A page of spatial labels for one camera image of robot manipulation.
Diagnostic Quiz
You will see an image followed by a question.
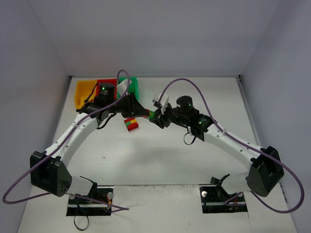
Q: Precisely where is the red green yellow lego stack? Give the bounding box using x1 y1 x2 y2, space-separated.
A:
124 117 139 132

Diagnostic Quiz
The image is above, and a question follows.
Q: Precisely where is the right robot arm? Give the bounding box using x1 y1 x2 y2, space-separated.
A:
150 92 284 200

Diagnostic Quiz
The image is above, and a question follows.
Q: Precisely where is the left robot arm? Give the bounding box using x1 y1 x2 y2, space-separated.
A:
30 80 148 197

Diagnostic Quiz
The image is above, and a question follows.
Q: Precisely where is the green plastic bin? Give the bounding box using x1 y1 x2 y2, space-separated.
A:
117 77 139 100

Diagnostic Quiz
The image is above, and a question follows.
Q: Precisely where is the red plastic bin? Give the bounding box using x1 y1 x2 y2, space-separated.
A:
96 79 117 100

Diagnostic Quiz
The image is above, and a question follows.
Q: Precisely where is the yellow plastic bin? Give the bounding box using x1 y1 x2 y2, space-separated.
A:
74 80 97 110

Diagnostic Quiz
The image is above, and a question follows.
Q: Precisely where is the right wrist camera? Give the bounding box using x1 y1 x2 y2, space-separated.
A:
153 92 169 114

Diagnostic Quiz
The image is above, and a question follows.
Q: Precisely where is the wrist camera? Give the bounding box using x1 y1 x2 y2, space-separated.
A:
153 92 169 114
117 79 132 96

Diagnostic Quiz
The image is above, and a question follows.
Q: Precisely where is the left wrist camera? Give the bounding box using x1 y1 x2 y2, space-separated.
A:
117 79 132 96

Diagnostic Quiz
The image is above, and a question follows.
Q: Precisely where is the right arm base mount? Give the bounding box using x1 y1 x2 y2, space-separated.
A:
199 185 248 214

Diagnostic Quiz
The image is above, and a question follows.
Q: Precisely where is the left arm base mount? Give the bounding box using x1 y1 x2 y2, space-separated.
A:
66 186 114 216

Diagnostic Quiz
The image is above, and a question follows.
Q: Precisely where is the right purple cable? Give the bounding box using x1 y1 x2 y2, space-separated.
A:
159 78 305 214

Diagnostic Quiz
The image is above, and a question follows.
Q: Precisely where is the purple cable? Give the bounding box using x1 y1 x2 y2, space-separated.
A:
2 69 131 214
159 78 305 214

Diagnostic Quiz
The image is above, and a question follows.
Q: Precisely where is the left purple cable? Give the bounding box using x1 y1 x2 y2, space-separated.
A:
2 69 131 214

